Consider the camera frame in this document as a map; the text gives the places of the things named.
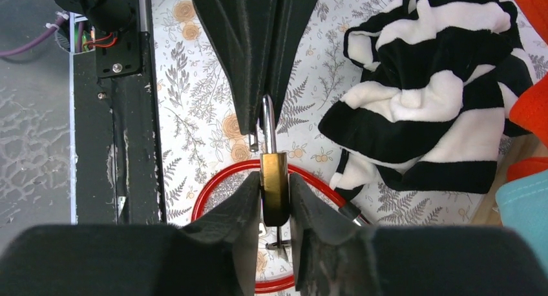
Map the red cable lock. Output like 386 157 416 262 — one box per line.
191 159 370 294

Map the black white striped garment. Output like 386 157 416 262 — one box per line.
319 0 536 200

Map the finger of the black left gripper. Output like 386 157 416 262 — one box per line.
193 0 268 134
265 0 318 125

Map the floral table mat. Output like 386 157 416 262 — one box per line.
149 0 548 296

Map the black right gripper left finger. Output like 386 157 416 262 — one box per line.
1 172 260 295

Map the orange t-shirt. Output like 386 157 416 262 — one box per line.
505 0 548 183

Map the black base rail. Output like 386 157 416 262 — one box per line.
69 0 166 224

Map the teal t-shirt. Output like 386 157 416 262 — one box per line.
496 171 547 271

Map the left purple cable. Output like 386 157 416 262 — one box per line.
0 11 84 59

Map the small brass padlock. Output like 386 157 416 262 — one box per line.
260 94 290 227

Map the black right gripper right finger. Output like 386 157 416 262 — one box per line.
290 174 547 295

